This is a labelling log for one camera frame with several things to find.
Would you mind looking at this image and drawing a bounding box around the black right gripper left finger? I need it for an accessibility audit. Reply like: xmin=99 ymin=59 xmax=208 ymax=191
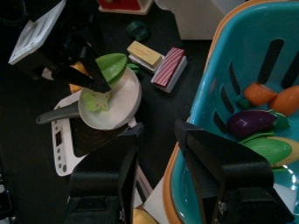
xmin=62 ymin=122 xmax=146 ymax=224

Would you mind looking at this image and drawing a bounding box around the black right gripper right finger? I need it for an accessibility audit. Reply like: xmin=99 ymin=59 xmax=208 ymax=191
xmin=172 ymin=119 xmax=295 ymax=224

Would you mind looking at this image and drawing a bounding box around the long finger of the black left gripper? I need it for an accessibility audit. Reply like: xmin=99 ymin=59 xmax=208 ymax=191
xmin=79 ymin=46 xmax=114 ymax=95

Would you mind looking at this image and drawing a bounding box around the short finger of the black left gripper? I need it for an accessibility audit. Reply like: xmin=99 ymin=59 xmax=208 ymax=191
xmin=51 ymin=66 xmax=96 ymax=90

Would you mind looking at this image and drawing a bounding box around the light green starfruit slice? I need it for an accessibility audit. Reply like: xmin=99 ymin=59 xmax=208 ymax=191
xmin=83 ymin=88 xmax=114 ymax=114

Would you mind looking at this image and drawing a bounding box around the green starfruit end piece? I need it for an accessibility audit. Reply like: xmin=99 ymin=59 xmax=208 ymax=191
xmin=95 ymin=52 xmax=130 ymax=86

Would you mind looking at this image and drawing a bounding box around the white toy stove black top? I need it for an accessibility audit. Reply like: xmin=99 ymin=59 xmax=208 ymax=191
xmin=50 ymin=90 xmax=144 ymax=178

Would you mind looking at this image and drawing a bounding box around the yellow-orange toy fruit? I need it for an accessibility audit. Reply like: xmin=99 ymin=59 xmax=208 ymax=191
xmin=68 ymin=60 xmax=91 ymax=95

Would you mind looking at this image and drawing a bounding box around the small dark green toy piece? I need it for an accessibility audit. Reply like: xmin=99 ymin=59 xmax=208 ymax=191
xmin=126 ymin=62 xmax=142 ymax=75

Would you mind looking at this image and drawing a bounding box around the green and yellow toy corn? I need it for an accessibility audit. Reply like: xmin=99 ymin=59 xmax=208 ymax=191
xmin=238 ymin=131 xmax=299 ymax=168

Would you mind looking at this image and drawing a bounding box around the yellow toy butter block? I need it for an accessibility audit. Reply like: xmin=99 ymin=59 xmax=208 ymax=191
xmin=126 ymin=40 xmax=164 ymax=74

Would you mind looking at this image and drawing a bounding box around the white flat board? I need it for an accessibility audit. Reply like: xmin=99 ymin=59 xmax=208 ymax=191
xmin=143 ymin=177 xmax=174 ymax=224

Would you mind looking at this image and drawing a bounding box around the yellow toy fruit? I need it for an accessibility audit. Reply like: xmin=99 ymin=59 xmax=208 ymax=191
xmin=132 ymin=206 xmax=159 ymax=224

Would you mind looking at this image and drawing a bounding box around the red striped toy bacon block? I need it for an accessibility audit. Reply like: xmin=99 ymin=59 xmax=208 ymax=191
xmin=150 ymin=46 xmax=188 ymax=95

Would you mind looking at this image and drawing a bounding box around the purple toy eggplant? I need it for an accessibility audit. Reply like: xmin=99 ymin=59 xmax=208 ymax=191
xmin=227 ymin=108 xmax=293 ymax=141

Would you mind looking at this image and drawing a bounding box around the dark green toy vegetable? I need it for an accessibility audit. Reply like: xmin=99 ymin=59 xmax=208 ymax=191
xmin=124 ymin=19 xmax=154 ymax=42

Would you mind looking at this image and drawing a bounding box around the red wooden toy box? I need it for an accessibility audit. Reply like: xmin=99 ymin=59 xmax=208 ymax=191
xmin=96 ymin=0 xmax=155 ymax=16

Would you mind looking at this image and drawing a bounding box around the orange toy carrot piece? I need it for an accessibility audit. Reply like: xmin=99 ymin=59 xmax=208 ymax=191
xmin=268 ymin=84 xmax=299 ymax=117
xmin=243 ymin=81 xmax=279 ymax=108

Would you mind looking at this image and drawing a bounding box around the teal basket with orange rim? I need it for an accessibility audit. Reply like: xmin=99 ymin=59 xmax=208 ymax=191
xmin=162 ymin=0 xmax=299 ymax=224

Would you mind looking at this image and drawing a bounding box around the white wrist camera mount plate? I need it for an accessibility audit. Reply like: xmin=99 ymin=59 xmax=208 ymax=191
xmin=7 ymin=0 xmax=68 ymax=66

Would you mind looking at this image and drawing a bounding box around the white pan with grey handle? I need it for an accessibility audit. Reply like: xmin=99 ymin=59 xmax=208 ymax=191
xmin=35 ymin=66 xmax=143 ymax=131

